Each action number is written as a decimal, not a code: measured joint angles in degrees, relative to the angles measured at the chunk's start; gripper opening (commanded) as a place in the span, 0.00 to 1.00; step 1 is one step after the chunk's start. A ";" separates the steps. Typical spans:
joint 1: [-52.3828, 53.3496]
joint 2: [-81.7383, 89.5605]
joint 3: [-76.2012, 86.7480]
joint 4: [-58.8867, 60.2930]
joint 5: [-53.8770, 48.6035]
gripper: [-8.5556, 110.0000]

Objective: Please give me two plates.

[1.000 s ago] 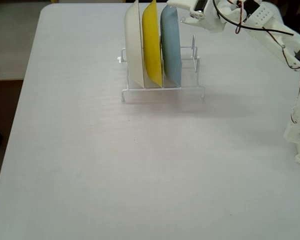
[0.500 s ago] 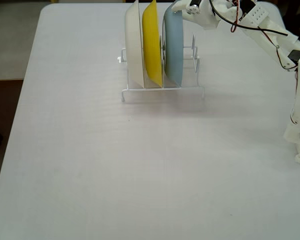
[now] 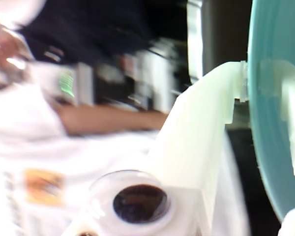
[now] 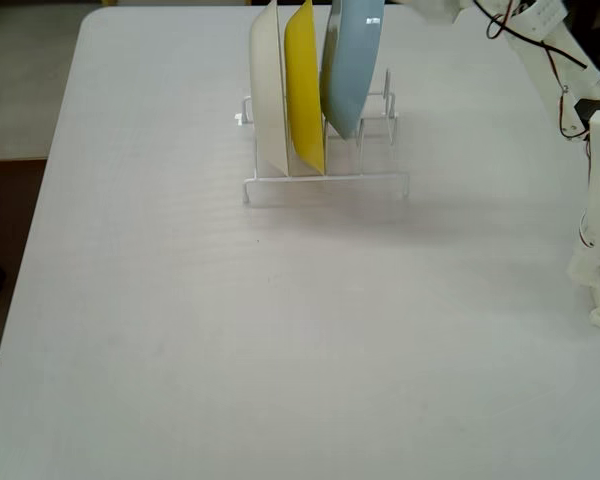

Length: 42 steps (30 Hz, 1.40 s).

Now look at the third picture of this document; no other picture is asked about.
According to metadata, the person in white shirt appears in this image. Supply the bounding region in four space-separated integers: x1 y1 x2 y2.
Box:
0 0 168 236

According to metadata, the googly eye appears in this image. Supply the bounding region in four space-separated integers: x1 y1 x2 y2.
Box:
88 169 177 232

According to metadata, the bare forearm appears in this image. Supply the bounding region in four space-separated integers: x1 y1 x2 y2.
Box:
60 106 170 136

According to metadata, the hand beside black watch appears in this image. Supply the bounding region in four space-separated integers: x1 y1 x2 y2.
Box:
0 16 31 89

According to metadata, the light blue plate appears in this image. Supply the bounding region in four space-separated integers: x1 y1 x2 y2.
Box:
247 0 295 223

